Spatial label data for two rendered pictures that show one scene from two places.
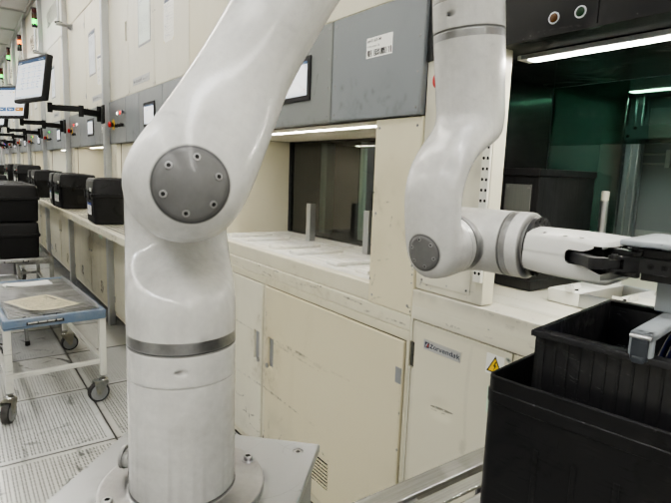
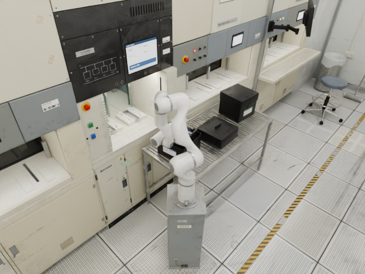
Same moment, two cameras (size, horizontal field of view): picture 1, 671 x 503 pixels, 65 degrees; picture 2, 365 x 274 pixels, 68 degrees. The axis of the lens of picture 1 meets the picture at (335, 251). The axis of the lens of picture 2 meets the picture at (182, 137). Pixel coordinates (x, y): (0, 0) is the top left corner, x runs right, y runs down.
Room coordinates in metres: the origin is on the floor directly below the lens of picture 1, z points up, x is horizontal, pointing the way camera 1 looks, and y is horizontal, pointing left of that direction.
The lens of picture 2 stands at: (0.86, 1.43, 2.31)
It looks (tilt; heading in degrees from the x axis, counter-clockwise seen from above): 37 degrees down; 259
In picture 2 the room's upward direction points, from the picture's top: 1 degrees clockwise
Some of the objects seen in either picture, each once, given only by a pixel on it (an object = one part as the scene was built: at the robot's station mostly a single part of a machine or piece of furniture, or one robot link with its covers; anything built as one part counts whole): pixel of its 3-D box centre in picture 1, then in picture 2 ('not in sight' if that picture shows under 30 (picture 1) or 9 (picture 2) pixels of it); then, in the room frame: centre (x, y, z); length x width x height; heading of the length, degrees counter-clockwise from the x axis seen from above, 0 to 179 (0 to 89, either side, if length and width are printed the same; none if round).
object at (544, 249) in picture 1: (573, 251); not in sight; (0.62, -0.28, 1.06); 0.11 x 0.10 x 0.07; 44
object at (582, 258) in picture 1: (591, 258); not in sight; (0.57, -0.28, 1.06); 0.08 x 0.06 x 0.01; 152
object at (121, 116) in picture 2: not in sight; (131, 115); (0.94, -0.79, 0.89); 0.22 x 0.21 x 0.04; 126
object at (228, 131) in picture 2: not in sight; (217, 130); (0.15, -0.52, 0.83); 0.29 x 0.29 x 0.13; 38
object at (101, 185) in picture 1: (111, 200); not in sight; (3.12, 1.34, 0.93); 0.30 x 0.28 x 0.26; 33
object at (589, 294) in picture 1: (616, 295); (106, 126); (1.15, -0.63, 0.89); 0.22 x 0.21 x 0.04; 126
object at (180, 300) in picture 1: (179, 232); (182, 169); (0.61, 0.18, 1.07); 0.19 x 0.12 x 0.24; 21
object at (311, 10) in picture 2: not in sight; (294, 19); (-0.88, -1.36, 1.57); 0.53 x 0.40 x 0.36; 126
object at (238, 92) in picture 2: not in sight; (237, 103); (-0.17, -0.88, 0.89); 0.29 x 0.29 x 0.25; 32
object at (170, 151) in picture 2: (657, 455); (178, 143); (0.54, -0.36, 0.85); 0.28 x 0.28 x 0.17; 44
